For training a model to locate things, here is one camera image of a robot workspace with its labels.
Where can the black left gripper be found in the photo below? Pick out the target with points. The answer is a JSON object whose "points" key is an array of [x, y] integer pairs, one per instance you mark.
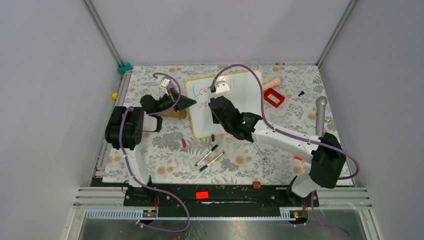
{"points": [[184, 102]]}

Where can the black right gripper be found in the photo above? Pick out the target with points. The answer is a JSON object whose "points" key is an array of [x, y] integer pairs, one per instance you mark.
{"points": [[215, 119]]}

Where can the yellow framed whiteboard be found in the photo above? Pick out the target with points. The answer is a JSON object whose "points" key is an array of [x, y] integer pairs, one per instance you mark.
{"points": [[245, 95]]}

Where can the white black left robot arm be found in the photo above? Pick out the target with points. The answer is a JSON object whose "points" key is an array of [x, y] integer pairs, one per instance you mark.
{"points": [[126, 126]]}

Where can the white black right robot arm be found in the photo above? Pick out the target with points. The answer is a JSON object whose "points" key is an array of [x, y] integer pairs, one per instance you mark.
{"points": [[323, 153]]}

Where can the black cap whiteboard marker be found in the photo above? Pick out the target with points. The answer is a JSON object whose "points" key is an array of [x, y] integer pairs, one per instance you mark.
{"points": [[206, 155]]}

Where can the blue cap whiteboard marker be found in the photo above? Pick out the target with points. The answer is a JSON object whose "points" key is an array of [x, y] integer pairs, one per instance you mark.
{"points": [[212, 161]]}

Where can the purple glitter microphone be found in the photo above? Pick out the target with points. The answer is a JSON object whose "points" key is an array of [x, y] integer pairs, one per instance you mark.
{"points": [[170, 87]]}

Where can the red plastic tray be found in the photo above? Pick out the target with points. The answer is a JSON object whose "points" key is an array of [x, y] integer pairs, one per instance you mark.
{"points": [[273, 97]]}

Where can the green cap marker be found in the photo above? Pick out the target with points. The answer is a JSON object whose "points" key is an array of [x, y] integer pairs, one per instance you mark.
{"points": [[259, 152]]}

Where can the floral table mat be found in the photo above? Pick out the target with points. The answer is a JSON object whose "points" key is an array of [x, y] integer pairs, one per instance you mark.
{"points": [[168, 162]]}

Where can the yellow small cube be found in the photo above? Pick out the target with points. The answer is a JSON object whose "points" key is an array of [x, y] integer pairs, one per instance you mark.
{"points": [[114, 95]]}

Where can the teal corner clamp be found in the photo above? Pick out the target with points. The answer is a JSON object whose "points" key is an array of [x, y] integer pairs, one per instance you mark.
{"points": [[124, 68]]}

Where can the orange brown cylinder block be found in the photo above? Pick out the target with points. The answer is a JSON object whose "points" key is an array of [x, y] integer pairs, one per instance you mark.
{"points": [[256, 185]]}

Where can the red label sticker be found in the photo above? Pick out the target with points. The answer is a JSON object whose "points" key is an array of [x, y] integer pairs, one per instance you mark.
{"points": [[201, 195]]}

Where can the silver microphone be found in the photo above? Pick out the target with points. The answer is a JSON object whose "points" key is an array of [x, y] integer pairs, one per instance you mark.
{"points": [[321, 103]]}

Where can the wooden rolling pin handle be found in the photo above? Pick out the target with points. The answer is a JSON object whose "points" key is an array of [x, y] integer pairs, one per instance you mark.
{"points": [[174, 114]]}

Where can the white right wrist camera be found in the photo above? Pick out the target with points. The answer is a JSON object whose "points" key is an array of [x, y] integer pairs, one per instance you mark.
{"points": [[221, 87]]}

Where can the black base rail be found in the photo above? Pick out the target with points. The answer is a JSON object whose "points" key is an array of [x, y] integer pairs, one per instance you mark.
{"points": [[240, 198]]}

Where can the white cable duct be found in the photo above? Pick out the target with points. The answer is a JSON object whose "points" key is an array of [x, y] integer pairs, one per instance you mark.
{"points": [[150, 214]]}

